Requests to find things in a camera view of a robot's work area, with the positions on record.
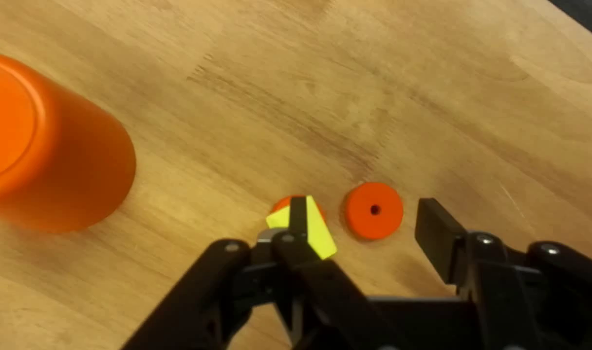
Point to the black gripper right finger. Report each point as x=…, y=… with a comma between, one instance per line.
x=443, y=240

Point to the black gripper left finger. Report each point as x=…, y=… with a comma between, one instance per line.
x=299, y=221

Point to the yellow block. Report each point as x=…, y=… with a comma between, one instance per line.
x=318, y=235

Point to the orange plastic cup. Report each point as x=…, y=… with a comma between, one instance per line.
x=49, y=149

